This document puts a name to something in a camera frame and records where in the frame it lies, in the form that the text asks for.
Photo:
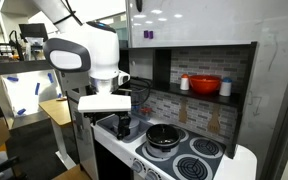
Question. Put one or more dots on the grey toy pot black lid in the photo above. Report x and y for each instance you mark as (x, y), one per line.
(133, 128)

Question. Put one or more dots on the white fridge door lower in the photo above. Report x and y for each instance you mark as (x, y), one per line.
(84, 141)

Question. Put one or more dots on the grey toy faucet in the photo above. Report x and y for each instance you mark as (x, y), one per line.
(139, 110)

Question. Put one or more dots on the grey toy sink basin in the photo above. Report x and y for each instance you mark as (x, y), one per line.
(107, 124)

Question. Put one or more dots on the toy stove top burners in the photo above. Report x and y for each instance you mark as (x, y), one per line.
(198, 158)

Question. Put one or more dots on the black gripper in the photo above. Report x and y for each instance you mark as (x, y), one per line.
(100, 115)

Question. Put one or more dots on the wooden desk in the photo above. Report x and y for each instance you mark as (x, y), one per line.
(57, 110)

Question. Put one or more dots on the grey pot on stove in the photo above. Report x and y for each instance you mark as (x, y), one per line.
(162, 140)

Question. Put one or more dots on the white shaker blue cap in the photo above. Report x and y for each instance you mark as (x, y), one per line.
(225, 88)

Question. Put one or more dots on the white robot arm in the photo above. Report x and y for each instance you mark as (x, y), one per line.
(90, 47)

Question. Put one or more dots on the orange plastic bowl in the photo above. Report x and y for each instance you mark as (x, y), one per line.
(204, 84)

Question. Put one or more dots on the wooden toy spoon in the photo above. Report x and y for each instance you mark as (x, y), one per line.
(183, 111)

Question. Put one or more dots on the wooden toy spatula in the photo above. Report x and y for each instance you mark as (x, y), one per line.
(213, 124)

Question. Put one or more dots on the white box blue tape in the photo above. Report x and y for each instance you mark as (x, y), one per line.
(21, 93)

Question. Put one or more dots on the grey stove knob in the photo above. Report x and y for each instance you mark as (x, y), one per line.
(152, 175)
(137, 166)

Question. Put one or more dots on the white wrist camera plate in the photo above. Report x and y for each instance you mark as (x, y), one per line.
(104, 103)

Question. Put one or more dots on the white shaker orange cap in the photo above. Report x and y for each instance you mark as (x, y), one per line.
(184, 85)

